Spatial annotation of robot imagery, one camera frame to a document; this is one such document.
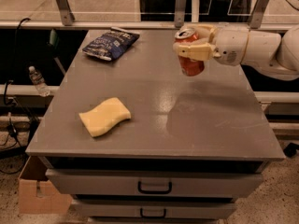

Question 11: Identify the left metal railing bracket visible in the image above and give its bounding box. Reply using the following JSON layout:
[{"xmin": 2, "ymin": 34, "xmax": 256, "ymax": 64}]
[{"xmin": 55, "ymin": 0, "xmax": 75, "ymax": 26}]

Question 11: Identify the green handled tool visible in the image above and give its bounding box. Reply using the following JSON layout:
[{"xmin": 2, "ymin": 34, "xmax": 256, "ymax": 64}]
[{"xmin": 48, "ymin": 29, "xmax": 66, "ymax": 75}]

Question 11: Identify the red coke can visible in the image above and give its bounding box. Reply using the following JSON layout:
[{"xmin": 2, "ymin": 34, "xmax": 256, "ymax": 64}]
[{"xmin": 174, "ymin": 28, "xmax": 205, "ymax": 77}]

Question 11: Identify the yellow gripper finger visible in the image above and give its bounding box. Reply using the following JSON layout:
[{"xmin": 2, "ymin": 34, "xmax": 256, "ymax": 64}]
[
  {"xmin": 173, "ymin": 38, "xmax": 216, "ymax": 61},
  {"xmin": 196, "ymin": 24, "xmax": 216, "ymax": 42}
]

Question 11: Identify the brown cardboard box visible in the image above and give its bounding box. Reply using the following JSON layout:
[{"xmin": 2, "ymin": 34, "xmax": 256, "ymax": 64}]
[{"xmin": 19, "ymin": 157, "xmax": 72, "ymax": 214}]

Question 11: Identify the blue chip bag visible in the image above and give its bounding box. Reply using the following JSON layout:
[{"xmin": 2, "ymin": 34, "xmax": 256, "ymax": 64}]
[{"xmin": 82, "ymin": 27, "xmax": 140, "ymax": 62}]

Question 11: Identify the middle metal railing bracket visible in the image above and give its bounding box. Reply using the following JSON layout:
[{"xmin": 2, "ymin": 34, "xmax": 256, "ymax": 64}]
[{"xmin": 174, "ymin": 0, "xmax": 186, "ymax": 28}]

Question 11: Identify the black cable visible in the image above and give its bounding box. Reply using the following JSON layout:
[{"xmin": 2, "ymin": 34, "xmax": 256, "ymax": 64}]
[{"xmin": 0, "ymin": 17, "xmax": 40, "ymax": 175}]

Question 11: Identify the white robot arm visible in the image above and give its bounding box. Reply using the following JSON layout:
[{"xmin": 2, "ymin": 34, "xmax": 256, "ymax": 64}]
[{"xmin": 173, "ymin": 24, "xmax": 299, "ymax": 81}]

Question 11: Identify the yellow sponge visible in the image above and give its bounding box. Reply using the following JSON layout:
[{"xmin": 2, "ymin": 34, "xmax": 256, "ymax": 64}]
[{"xmin": 78, "ymin": 97, "xmax": 131, "ymax": 137}]

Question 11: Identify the grey drawer cabinet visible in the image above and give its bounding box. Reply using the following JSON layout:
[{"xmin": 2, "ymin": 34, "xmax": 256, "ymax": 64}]
[{"xmin": 27, "ymin": 30, "xmax": 284, "ymax": 224}]

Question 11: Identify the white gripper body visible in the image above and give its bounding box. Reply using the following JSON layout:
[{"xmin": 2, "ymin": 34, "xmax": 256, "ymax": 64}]
[{"xmin": 214, "ymin": 26, "xmax": 249, "ymax": 66}]

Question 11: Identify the clear plastic water bottle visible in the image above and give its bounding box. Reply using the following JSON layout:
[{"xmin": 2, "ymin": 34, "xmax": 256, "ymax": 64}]
[{"xmin": 28, "ymin": 66, "xmax": 50, "ymax": 97}]

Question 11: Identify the right metal railing bracket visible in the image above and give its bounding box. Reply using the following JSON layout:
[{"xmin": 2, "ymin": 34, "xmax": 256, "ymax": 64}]
[{"xmin": 248, "ymin": 0, "xmax": 270, "ymax": 29}]

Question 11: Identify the metal railing bracket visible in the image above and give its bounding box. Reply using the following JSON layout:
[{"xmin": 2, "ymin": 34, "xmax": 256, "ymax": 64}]
[
  {"xmin": 174, "ymin": 0, "xmax": 186, "ymax": 28},
  {"xmin": 248, "ymin": 0, "xmax": 270, "ymax": 29},
  {"xmin": 55, "ymin": 0, "xmax": 75, "ymax": 26}
]

